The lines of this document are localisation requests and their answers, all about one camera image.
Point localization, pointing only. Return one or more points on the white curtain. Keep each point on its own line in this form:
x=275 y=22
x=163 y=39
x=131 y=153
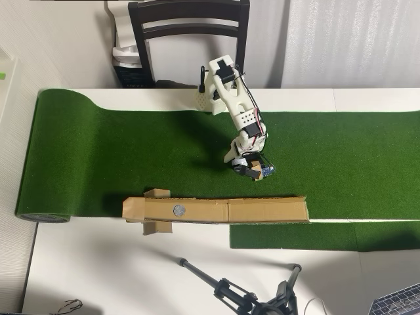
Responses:
x=351 y=42

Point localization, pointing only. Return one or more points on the dark printed box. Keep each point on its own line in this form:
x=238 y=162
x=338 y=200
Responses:
x=129 y=77

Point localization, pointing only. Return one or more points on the round gray mark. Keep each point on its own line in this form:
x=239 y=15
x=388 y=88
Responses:
x=179 y=210

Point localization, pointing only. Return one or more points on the dark wooden chair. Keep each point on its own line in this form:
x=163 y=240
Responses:
x=187 y=31

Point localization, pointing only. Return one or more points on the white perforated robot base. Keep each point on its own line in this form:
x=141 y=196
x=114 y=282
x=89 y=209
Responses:
x=201 y=100

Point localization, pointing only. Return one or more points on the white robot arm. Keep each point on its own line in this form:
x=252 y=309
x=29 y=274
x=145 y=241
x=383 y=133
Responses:
x=243 y=108

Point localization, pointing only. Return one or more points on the white foam packaging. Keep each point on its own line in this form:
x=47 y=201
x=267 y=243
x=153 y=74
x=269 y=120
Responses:
x=123 y=26

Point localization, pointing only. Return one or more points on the long cardboard ramp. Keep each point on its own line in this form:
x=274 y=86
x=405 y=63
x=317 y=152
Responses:
x=262 y=211

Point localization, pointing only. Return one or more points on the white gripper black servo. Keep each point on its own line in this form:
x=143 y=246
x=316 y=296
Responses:
x=245 y=170

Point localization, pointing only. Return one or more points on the wrist camera board cardboard mount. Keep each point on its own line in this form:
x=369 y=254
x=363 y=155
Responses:
x=267 y=170

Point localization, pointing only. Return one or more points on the short green turf strip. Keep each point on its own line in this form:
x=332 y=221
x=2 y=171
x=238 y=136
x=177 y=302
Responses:
x=295 y=236

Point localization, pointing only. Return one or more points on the laptop computer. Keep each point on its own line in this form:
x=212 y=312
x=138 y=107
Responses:
x=397 y=302

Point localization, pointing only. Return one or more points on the black camera tripod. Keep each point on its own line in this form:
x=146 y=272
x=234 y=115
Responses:
x=229 y=292

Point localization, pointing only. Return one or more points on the black table clamp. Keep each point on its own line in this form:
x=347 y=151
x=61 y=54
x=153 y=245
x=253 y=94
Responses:
x=202 y=78

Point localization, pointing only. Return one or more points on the long green turf mat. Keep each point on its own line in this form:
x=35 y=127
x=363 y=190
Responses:
x=98 y=157

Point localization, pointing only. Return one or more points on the white plastic tray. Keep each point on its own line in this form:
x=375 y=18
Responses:
x=11 y=92

